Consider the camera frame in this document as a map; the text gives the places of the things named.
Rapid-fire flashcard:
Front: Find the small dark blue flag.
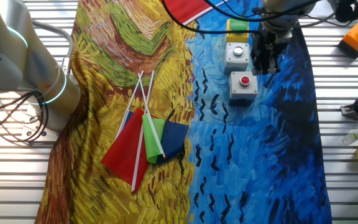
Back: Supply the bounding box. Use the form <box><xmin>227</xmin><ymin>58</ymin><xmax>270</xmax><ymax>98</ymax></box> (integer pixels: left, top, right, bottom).
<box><xmin>115</xmin><ymin>70</ymin><xmax>190</xmax><ymax>165</ymax></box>

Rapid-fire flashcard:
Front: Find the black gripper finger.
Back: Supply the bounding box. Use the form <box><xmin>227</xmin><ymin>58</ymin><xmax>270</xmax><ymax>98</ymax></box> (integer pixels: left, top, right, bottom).
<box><xmin>267</xmin><ymin>57</ymin><xmax>282</xmax><ymax>75</ymax></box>
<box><xmin>252</xmin><ymin>57</ymin><xmax>269</xmax><ymax>75</ymax></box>

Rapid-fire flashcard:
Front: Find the black base cable bundle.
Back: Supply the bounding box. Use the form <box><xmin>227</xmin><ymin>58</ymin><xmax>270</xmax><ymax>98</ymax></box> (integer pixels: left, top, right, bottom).
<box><xmin>0</xmin><ymin>89</ymin><xmax>50</xmax><ymax>146</ymax></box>

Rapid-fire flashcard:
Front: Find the large red flag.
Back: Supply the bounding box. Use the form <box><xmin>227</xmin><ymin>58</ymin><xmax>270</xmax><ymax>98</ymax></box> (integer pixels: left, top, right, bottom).
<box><xmin>163</xmin><ymin>0</ymin><xmax>229</xmax><ymax>26</ymax></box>

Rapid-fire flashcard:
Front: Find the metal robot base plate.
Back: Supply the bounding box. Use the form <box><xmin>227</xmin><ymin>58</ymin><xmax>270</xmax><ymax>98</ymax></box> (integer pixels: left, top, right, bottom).
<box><xmin>0</xmin><ymin>93</ymin><xmax>60</xmax><ymax>146</ymax></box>

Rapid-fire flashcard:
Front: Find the small green flag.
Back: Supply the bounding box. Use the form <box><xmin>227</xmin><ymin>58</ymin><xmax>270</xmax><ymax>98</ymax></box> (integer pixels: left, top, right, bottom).
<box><xmin>137</xmin><ymin>72</ymin><xmax>167</xmax><ymax>165</ymax></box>

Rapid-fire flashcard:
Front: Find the grey box small green button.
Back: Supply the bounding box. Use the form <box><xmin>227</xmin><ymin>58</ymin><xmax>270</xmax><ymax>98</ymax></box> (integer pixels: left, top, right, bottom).
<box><xmin>223</xmin><ymin>42</ymin><xmax>250</xmax><ymax>75</ymax></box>

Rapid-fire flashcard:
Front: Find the yellow box green mushroom button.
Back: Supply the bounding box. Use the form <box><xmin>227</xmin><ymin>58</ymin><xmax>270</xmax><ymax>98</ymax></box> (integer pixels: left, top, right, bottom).
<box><xmin>225</xmin><ymin>18</ymin><xmax>250</xmax><ymax>44</ymax></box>

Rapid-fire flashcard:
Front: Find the orange emergency stop box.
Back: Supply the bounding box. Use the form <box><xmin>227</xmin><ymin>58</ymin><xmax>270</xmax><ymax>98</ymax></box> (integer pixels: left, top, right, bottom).
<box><xmin>337</xmin><ymin>21</ymin><xmax>358</xmax><ymax>60</ymax></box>

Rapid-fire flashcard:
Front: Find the painted blue yellow cloth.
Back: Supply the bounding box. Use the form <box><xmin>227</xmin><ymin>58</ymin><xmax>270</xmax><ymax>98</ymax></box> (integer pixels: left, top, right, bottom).
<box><xmin>34</xmin><ymin>0</ymin><xmax>334</xmax><ymax>224</ymax></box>

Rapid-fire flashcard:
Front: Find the small red flag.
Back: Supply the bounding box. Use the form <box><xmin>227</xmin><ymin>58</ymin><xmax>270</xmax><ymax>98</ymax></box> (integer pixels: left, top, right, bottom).
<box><xmin>100</xmin><ymin>70</ymin><xmax>150</xmax><ymax>194</ymax></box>

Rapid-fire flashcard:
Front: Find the grey box red button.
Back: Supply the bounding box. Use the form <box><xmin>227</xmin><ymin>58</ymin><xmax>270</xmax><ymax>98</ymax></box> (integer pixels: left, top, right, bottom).
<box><xmin>227</xmin><ymin>70</ymin><xmax>259</xmax><ymax>106</ymax></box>

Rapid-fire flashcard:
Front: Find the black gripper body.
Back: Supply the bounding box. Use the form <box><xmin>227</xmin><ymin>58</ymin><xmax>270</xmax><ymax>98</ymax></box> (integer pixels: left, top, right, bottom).
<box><xmin>250</xmin><ymin>29</ymin><xmax>287</xmax><ymax>60</ymax></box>

